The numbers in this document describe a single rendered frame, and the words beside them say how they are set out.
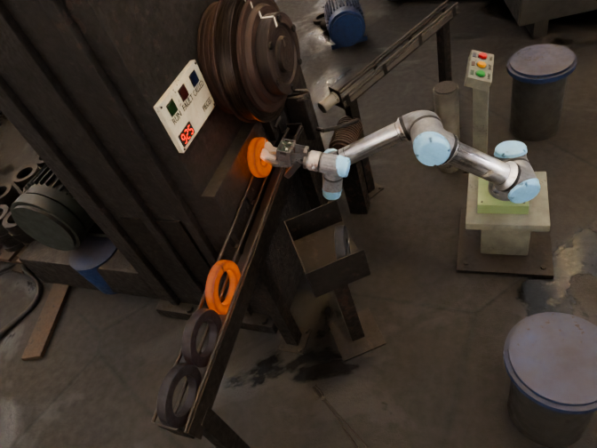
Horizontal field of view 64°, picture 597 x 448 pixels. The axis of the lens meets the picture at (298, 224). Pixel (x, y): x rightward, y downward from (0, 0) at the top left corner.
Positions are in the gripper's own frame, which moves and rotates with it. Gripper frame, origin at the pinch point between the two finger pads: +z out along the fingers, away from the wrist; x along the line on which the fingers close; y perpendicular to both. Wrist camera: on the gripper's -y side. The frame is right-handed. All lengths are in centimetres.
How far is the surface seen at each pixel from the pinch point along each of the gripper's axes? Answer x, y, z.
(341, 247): 35, 2, -41
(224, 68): 0.0, 36.4, 8.7
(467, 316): 13, -60, -95
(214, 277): 54, -4, -4
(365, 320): 22, -70, -53
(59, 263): 25, -90, 117
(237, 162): 7.9, 1.5, 5.6
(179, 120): 20.7, 29.4, 16.5
